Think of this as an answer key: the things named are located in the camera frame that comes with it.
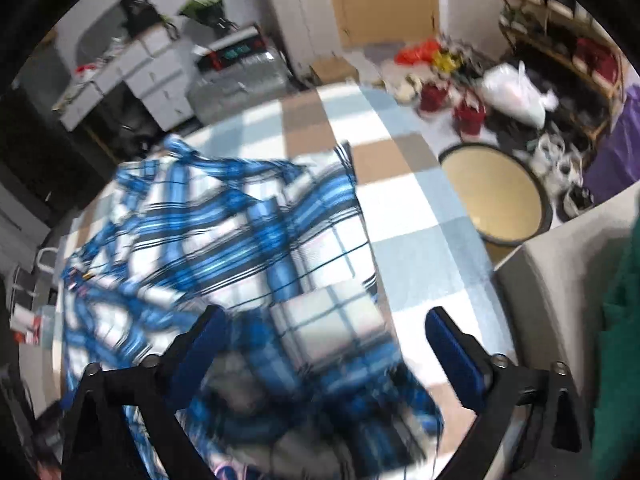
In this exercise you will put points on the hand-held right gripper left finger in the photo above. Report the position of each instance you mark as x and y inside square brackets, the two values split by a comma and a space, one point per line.
[200, 355]

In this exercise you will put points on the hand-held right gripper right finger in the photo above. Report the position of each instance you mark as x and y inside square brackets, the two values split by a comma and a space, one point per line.
[455, 360]

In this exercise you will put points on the blue plaid shirt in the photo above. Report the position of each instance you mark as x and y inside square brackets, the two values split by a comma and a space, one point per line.
[225, 240]

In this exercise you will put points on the grey chair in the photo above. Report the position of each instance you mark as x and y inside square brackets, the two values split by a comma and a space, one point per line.
[550, 285]

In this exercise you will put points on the checkered bed blanket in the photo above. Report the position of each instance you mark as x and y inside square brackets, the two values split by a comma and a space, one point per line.
[415, 200]

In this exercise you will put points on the green cloth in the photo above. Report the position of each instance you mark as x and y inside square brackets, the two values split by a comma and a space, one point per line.
[620, 360]

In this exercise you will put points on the red shoe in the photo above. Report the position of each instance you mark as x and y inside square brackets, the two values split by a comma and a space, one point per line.
[434, 96]
[469, 115]

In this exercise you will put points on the purple cloth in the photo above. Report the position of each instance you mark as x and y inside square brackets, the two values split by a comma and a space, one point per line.
[617, 160]

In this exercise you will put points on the silver suitcase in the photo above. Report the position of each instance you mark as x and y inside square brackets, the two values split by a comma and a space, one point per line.
[240, 92]

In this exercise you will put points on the white plastic bag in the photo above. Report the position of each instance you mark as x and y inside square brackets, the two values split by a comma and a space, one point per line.
[510, 95]

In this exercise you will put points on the white drawer desk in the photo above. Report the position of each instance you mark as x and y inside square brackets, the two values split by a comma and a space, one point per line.
[150, 75]

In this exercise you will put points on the yellow shoe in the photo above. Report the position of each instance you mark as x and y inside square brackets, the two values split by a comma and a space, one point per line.
[445, 61]

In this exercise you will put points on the black box with red trim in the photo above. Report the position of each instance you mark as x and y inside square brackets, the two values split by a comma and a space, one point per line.
[232, 52]

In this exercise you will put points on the orange plastic bag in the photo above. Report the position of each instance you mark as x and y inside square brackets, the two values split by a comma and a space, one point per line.
[417, 52]

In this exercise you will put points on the small cardboard box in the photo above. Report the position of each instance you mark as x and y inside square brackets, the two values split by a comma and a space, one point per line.
[332, 70]

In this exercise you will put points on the oval mirror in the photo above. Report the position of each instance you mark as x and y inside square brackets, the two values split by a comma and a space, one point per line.
[95, 35]

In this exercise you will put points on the green bag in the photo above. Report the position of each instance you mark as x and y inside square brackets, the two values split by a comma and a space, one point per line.
[200, 8]

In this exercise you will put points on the black bag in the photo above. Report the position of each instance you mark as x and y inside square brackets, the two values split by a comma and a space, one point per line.
[140, 10]

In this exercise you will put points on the white wardrobe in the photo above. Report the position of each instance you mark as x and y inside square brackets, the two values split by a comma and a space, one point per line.
[300, 15]

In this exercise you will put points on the wooden door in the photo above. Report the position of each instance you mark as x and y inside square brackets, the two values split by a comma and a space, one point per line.
[385, 0]

